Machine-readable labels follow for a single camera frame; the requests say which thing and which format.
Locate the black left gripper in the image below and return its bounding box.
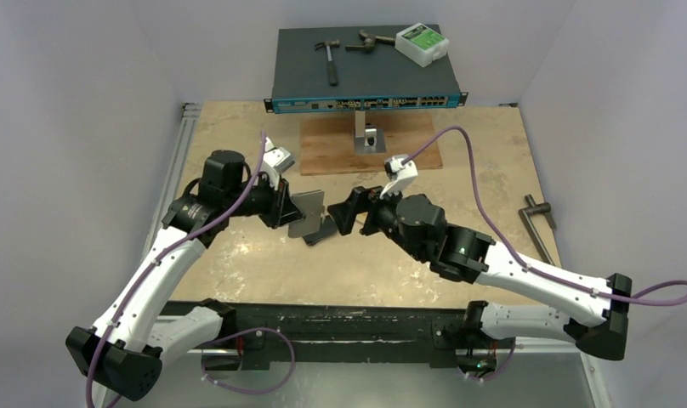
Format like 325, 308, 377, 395
224, 171, 305, 229

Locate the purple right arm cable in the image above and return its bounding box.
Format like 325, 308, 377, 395
402, 125, 687, 308

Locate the aluminium frame rail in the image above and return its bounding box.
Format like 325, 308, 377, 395
84, 102, 202, 408

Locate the white green plastic box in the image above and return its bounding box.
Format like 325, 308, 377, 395
395, 23, 450, 67

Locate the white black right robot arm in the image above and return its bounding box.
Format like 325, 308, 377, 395
327, 187, 633, 361

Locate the grey metal stand base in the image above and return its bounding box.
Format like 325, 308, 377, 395
353, 110, 386, 156

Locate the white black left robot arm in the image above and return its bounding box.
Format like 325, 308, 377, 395
65, 145, 304, 406

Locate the dark metal clamp tool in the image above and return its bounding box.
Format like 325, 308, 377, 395
344, 30, 395, 54

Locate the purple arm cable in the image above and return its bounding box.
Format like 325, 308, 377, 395
402, 125, 687, 308
84, 130, 268, 408

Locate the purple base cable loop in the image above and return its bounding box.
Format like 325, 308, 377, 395
199, 326, 296, 395

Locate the blue network switch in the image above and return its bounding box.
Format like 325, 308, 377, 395
264, 25, 468, 114

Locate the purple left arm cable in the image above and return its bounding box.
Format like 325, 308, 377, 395
84, 130, 268, 408

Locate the black credit card stack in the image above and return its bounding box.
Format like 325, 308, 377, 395
303, 215, 338, 247

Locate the metal crank handle tool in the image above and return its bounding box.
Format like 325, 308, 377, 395
518, 195, 558, 266

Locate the grey card holder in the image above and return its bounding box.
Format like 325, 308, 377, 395
287, 190, 325, 238

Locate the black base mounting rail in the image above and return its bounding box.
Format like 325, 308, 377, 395
162, 301, 516, 373

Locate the brown wooden board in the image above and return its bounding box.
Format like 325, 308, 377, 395
300, 113, 435, 176

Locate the small hammer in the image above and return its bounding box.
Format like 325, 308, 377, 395
314, 40, 340, 87

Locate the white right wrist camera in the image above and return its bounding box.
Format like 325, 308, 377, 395
380, 155, 418, 198

